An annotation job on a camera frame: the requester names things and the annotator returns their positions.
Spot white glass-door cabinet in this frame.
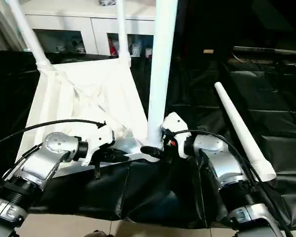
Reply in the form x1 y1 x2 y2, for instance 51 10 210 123
19 0 158 58

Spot white plastic table leg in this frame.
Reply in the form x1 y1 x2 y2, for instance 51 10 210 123
5 0 53 73
214 82 277 182
145 0 179 149
115 0 132 68

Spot grey curtain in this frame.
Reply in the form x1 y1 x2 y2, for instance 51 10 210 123
0 0 26 56

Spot black plastic mat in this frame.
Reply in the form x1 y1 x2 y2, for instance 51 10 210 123
0 48 296 230

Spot white plastic table top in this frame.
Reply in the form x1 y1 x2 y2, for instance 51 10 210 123
15 57 164 177

